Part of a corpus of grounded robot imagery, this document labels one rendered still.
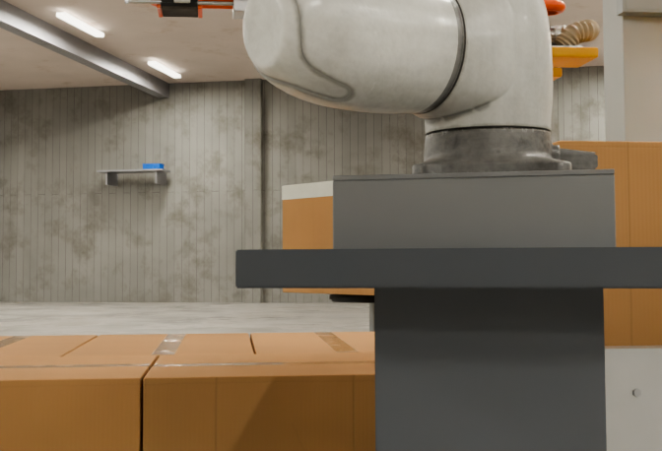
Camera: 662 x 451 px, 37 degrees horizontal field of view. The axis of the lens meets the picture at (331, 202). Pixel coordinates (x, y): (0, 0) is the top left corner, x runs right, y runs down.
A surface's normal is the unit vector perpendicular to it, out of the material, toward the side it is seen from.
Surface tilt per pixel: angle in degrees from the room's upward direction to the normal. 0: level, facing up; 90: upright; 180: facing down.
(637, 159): 90
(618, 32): 90
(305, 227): 90
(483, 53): 98
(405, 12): 79
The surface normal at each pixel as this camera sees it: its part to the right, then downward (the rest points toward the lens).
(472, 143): -0.38, -0.14
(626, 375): 0.11, -0.06
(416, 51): 0.54, 0.26
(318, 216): -0.76, -0.04
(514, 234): -0.19, -0.06
